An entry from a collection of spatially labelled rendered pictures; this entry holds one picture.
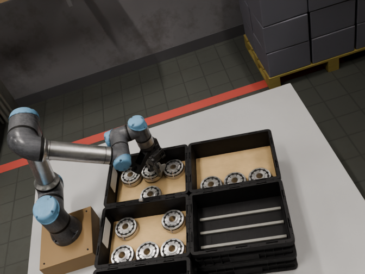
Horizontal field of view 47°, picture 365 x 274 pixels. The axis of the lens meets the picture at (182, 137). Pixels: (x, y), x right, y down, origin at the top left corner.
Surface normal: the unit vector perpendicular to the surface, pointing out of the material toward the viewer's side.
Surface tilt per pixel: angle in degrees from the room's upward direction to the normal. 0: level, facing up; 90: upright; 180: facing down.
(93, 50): 90
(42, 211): 9
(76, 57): 90
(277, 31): 90
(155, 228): 0
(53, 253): 2
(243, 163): 0
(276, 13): 90
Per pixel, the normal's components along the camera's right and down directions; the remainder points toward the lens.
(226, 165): -0.25, -0.68
